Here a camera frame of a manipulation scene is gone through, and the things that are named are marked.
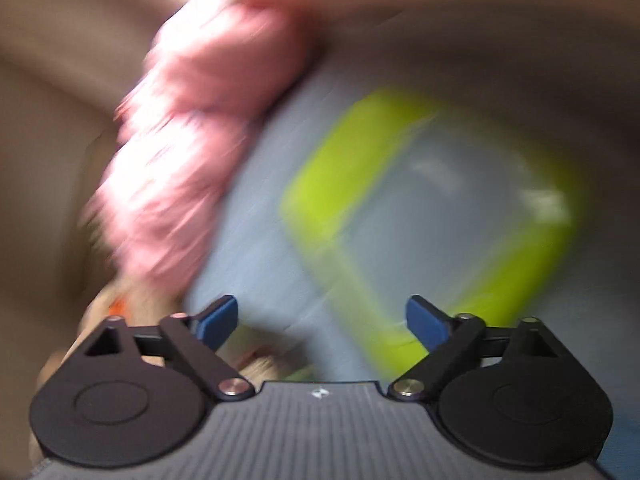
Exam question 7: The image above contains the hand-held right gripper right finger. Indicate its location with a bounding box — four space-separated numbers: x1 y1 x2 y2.
388 295 565 401

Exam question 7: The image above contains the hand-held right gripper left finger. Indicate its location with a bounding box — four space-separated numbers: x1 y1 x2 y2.
81 295 255 402

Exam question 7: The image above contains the green plastic box lid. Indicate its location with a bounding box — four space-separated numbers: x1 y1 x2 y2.
279 87 590 387

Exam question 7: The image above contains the pink duvet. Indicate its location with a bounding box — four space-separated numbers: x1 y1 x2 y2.
82 0 351 293

